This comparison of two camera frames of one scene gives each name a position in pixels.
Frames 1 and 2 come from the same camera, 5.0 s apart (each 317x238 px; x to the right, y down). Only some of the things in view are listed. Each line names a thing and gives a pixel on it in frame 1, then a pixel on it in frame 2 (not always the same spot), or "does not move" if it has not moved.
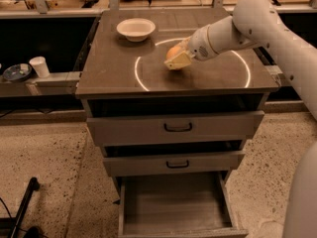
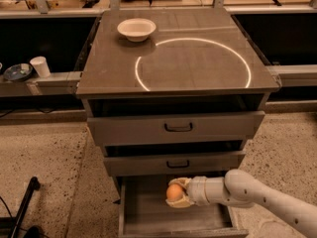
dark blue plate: x=17 y=72 does not move
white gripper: x=200 y=44 to x=197 y=191
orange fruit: x=172 y=51 to x=174 y=191
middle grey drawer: x=174 y=164 does not move
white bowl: x=136 y=30 does not move
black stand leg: x=33 y=186 does not move
